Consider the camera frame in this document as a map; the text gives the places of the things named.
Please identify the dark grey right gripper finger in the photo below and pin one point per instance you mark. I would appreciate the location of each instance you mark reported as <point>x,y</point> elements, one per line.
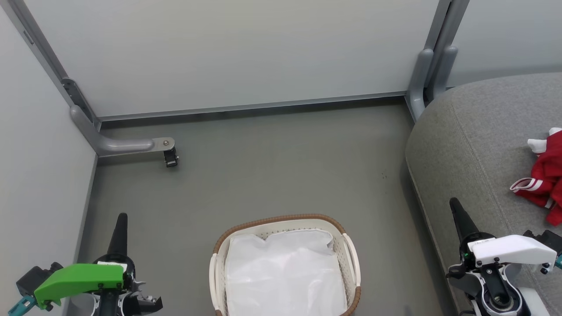
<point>464,221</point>

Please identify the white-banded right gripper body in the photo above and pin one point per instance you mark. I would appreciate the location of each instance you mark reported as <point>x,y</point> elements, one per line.
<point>509,250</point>

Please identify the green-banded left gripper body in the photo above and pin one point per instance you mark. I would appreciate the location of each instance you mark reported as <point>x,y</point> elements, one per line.
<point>79,278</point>

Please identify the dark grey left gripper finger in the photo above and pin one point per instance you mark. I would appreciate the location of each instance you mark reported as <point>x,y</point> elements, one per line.
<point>118,237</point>

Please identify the red white-striped garment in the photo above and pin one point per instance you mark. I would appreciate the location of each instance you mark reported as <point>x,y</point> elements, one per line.
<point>544,180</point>

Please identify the white basket with brown rim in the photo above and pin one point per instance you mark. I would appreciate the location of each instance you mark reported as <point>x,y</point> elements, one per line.
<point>351,263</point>

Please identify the white basket liner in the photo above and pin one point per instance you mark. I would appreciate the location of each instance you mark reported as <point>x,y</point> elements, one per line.
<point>285,276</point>

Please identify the grey fabric sofa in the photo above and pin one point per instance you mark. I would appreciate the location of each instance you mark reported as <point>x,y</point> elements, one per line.
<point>474,153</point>

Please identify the small black caster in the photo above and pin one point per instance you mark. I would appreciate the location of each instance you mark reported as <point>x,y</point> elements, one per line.
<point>171,157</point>

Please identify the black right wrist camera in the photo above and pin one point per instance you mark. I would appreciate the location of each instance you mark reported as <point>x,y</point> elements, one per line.
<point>546,239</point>

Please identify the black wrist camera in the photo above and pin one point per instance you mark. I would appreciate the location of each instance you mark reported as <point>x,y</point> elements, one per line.
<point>546,239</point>
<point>37,276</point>

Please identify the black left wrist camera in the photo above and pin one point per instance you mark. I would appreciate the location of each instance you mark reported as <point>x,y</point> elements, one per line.
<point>37,276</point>

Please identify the grey partition foot bracket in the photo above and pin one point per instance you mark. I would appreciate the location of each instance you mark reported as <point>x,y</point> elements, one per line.
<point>118,145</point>

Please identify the grey partition bottom rail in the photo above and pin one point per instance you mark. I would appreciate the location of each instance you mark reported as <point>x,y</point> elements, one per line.
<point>250,106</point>

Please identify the grey partition corner post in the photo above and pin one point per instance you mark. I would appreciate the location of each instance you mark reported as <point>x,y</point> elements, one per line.
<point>48,61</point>

